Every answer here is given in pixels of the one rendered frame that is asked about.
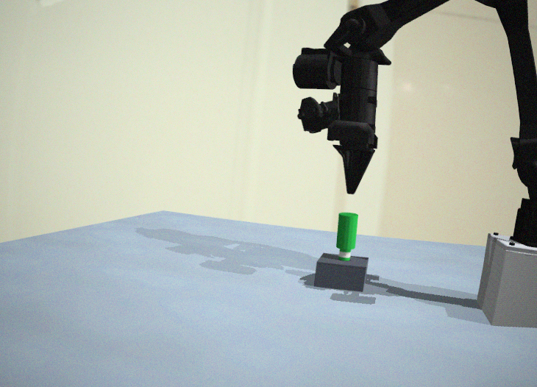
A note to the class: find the green marker cap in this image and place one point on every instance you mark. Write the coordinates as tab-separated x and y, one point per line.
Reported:
347	230

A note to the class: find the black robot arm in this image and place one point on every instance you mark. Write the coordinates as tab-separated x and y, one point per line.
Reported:
370	27

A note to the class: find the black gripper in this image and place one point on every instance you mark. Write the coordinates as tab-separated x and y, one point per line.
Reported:
355	132

